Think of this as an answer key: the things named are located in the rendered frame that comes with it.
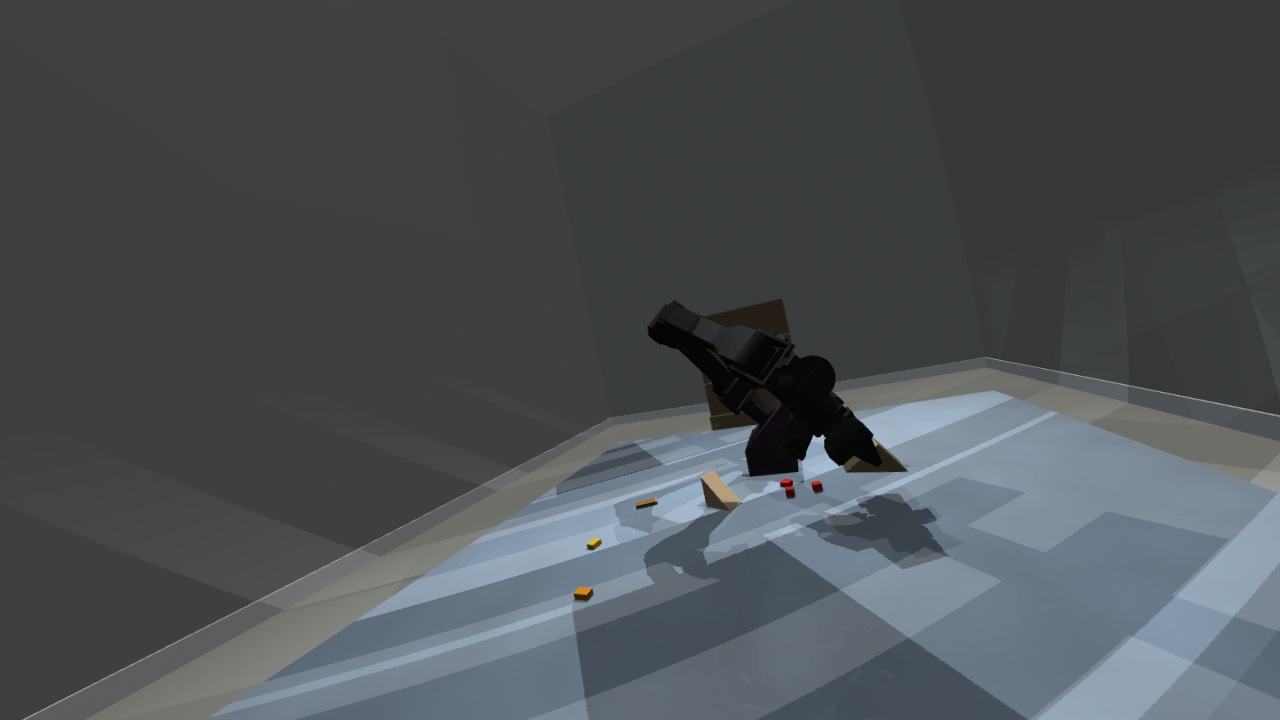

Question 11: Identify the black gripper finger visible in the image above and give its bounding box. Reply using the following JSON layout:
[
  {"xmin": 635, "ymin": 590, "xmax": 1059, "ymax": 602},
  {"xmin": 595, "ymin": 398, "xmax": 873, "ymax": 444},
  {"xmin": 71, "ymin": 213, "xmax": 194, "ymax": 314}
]
[
  {"xmin": 854, "ymin": 439, "xmax": 883, "ymax": 468},
  {"xmin": 823, "ymin": 407, "xmax": 856, "ymax": 438}
]

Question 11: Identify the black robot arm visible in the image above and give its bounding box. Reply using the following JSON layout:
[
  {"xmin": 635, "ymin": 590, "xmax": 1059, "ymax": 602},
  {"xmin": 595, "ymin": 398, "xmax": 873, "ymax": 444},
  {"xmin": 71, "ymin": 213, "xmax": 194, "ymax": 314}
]
[{"xmin": 646, "ymin": 300, "xmax": 836, "ymax": 461}]

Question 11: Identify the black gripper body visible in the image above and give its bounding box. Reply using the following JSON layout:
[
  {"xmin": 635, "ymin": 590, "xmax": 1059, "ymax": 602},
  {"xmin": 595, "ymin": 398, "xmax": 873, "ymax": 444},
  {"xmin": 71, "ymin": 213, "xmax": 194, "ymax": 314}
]
[{"xmin": 788, "ymin": 392, "xmax": 873, "ymax": 466}]

